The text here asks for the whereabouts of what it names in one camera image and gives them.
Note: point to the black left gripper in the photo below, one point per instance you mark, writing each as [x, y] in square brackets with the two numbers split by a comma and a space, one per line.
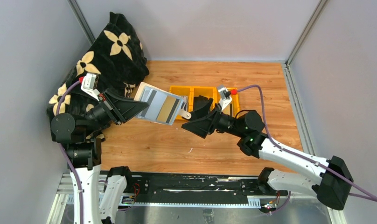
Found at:
[110, 107]

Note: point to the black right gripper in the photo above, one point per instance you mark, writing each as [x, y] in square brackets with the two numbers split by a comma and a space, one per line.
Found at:
[214, 116]

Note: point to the black card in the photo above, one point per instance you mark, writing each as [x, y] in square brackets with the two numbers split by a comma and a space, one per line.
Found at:
[150, 98]

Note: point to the gold striped card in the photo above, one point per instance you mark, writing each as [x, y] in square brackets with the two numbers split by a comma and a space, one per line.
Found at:
[167, 110]

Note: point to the beige leather card holder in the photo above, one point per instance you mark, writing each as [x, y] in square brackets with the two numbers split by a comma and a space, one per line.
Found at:
[155, 107]

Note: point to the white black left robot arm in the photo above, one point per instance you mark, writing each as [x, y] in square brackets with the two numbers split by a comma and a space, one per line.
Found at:
[84, 156]

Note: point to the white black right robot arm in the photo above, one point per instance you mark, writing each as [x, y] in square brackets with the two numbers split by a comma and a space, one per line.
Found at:
[329, 180]

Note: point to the yellow bin middle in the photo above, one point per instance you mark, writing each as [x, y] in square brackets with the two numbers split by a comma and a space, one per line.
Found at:
[205, 91]

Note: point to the yellow bin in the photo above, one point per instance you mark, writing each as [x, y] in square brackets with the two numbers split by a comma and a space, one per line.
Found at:
[205, 91]
[233, 107]
[185, 92]

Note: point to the yellow bin left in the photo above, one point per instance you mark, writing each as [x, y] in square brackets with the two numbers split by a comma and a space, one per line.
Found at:
[185, 92]

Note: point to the yellow bin right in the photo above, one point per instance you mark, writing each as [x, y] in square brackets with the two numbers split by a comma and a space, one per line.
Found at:
[233, 107]

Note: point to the black floral plush blanket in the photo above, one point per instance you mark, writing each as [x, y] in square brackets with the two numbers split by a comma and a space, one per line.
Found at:
[117, 56]

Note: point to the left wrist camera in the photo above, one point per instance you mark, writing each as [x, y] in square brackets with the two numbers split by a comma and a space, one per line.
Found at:
[89, 85]

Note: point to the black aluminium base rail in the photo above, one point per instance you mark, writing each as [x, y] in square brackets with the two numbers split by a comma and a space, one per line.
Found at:
[265, 192]

